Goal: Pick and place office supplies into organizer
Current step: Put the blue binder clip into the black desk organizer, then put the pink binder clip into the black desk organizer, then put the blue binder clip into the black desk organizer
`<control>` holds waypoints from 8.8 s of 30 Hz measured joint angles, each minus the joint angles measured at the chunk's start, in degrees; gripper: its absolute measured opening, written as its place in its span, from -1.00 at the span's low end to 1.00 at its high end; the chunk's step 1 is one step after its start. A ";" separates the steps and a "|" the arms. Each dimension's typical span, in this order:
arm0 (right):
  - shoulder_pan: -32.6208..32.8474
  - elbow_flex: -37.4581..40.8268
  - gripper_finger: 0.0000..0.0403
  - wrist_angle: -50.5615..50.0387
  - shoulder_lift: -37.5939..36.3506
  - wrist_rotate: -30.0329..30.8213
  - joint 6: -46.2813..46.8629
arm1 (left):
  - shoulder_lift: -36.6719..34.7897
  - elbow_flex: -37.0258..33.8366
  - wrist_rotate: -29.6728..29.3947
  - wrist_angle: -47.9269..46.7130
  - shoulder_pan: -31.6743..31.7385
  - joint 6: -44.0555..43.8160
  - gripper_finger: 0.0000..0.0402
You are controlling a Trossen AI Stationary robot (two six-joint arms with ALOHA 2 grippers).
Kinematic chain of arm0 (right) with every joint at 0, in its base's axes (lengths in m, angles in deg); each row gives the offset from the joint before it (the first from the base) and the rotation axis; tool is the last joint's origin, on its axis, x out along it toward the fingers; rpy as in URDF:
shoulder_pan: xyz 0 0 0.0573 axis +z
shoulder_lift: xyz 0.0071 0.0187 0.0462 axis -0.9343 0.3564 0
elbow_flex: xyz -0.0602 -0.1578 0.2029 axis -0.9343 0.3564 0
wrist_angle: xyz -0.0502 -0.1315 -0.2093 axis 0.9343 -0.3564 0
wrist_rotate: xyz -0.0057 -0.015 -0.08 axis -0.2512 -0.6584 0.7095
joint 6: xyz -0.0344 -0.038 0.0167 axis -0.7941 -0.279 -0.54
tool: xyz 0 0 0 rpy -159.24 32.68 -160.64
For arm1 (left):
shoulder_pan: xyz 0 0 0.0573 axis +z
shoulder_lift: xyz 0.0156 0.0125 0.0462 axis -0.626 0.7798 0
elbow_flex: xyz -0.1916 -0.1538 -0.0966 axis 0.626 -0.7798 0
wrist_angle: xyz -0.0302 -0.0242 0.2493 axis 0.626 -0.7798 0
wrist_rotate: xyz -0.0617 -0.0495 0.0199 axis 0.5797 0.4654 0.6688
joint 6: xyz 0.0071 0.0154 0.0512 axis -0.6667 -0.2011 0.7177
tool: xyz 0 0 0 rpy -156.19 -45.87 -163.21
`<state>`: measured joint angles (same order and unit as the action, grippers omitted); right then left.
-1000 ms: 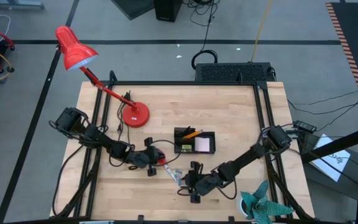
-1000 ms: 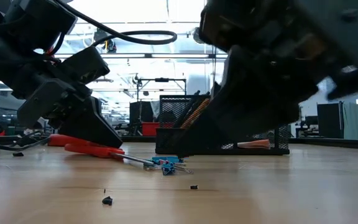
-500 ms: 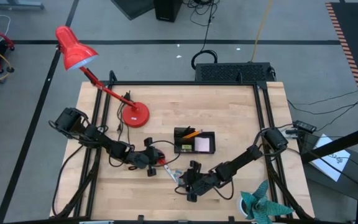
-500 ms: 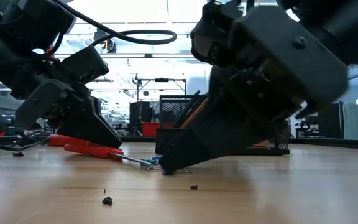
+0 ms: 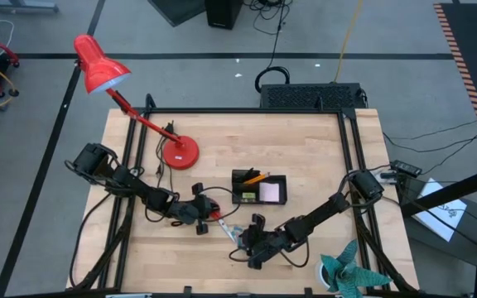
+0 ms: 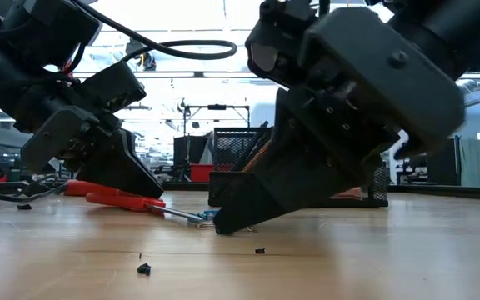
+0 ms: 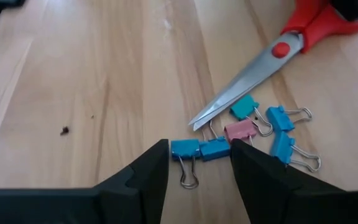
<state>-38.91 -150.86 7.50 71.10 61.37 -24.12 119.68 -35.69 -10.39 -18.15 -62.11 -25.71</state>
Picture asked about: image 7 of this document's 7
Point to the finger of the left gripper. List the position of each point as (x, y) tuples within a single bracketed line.
[(357, 7)]

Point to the pink binder clip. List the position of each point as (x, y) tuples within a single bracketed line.
[(239, 130)]

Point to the blue binder clip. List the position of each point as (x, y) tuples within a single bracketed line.
[(185, 149), (282, 147), (280, 119), (214, 149)]

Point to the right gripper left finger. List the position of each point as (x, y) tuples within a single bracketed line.
[(120, 202)]

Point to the teal binder clip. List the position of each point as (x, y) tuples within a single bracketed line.
[(244, 107)]

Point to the black crumb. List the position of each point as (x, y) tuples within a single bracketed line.
[(64, 130)]

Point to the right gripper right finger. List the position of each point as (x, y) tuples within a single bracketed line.
[(275, 196)]

